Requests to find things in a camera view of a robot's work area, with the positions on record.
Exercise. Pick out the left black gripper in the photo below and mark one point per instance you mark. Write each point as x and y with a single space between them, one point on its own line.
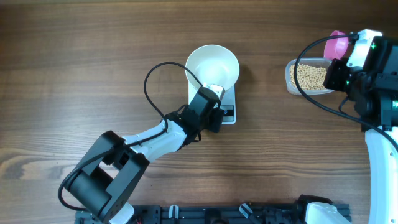
217 116

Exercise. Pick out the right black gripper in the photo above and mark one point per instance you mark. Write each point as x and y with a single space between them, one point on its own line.
332 81

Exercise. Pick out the pink plastic scoop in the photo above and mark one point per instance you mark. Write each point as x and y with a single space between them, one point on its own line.
336 48

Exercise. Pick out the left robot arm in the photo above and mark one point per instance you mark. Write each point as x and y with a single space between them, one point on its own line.
105 178

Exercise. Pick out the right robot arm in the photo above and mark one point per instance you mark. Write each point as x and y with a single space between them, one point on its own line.
369 79

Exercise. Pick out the white digital kitchen scale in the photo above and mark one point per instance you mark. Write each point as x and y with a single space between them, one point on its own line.
228 105

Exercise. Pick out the white bowl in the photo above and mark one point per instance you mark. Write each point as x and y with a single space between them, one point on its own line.
214 64

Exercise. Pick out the clear plastic container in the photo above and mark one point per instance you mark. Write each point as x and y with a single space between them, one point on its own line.
289 75

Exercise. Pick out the soybeans in container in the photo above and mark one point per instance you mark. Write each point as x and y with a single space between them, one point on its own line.
310 77

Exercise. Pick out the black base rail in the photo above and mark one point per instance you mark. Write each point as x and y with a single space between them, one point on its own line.
270 213

